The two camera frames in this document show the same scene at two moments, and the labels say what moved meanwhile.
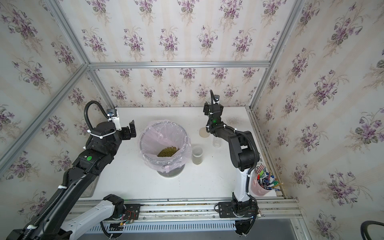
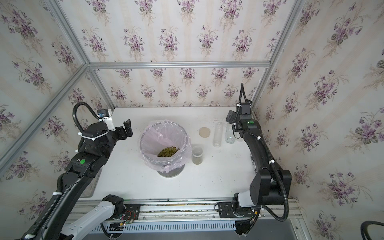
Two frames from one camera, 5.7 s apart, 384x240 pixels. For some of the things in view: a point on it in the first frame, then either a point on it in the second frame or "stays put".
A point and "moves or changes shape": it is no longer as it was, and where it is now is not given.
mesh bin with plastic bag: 165,145 stays put
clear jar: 197,155 stays put
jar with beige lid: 217,98 moves or changes shape
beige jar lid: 203,132 stays put
